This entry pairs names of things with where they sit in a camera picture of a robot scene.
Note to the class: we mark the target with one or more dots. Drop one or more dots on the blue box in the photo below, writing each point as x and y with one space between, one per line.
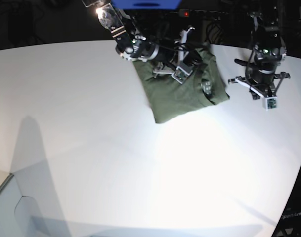
146 4

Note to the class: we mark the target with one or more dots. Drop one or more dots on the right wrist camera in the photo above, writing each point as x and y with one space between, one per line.
181 74

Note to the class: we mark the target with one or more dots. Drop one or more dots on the green t-shirt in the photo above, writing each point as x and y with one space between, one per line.
168 99

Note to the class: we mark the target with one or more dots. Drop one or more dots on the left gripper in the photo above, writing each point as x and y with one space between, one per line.
262 89

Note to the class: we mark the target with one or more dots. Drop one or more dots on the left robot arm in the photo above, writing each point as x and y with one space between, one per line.
268 50

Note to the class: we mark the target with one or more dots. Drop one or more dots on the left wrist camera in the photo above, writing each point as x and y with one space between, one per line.
270 102

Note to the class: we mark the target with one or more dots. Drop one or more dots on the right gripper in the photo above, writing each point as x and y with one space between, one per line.
183 56

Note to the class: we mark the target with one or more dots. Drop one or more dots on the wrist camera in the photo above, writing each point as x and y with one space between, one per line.
181 74
270 102

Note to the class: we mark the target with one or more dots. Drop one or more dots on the black power strip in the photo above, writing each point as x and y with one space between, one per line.
202 14

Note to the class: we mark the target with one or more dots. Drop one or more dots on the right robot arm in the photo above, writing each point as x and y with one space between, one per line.
152 31

